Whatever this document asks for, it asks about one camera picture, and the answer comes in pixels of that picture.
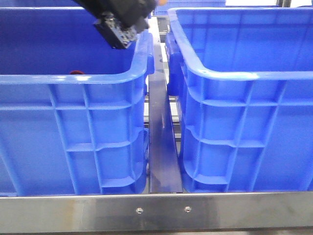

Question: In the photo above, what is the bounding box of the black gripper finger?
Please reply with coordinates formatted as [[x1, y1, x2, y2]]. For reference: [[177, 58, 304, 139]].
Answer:
[[76, 0, 157, 27]]

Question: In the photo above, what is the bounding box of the yellow mushroom push button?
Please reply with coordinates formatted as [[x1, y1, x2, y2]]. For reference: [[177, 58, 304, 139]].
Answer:
[[92, 0, 168, 49]]

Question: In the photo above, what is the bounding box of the red mushroom push button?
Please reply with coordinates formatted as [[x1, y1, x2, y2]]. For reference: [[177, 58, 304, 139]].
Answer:
[[69, 70, 85, 75]]

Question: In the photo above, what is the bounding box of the rear right blue bin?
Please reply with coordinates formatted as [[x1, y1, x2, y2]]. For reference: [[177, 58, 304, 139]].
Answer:
[[153, 0, 226, 16]]

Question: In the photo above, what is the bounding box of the left blue plastic bin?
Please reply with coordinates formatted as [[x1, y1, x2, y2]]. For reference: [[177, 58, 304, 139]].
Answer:
[[0, 7, 154, 197]]

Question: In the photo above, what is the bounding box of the blue plastic bin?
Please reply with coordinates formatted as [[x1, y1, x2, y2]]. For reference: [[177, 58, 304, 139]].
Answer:
[[0, 7, 154, 197], [167, 7, 313, 192]]

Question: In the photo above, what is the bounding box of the right blue plastic bin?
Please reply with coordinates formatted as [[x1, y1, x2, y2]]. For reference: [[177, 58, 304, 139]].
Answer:
[[167, 7, 313, 192]]

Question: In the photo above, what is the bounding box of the dark metal divider bar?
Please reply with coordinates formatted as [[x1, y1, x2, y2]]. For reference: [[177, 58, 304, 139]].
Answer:
[[148, 34, 183, 194]]

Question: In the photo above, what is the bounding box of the steel front rail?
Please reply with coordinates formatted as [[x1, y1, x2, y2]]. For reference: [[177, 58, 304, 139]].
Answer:
[[0, 191, 313, 234]]

